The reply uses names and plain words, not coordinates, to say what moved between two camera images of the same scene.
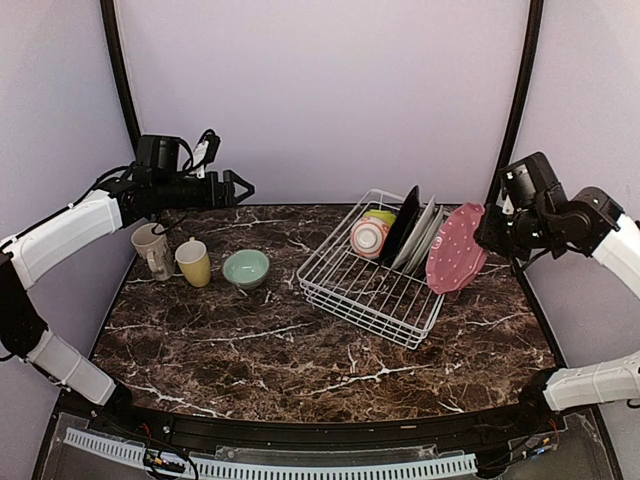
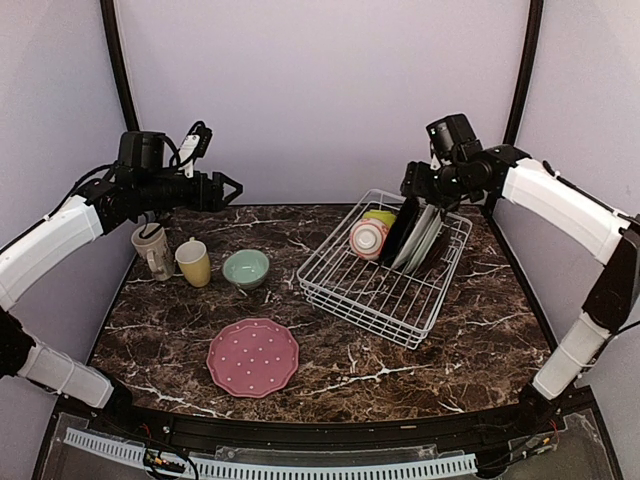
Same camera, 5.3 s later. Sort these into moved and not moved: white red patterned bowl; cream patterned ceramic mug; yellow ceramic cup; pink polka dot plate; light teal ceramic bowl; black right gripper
Moved: pink polka dot plate; black right gripper
Not moved: yellow ceramic cup; white red patterned bowl; light teal ceramic bowl; cream patterned ceramic mug
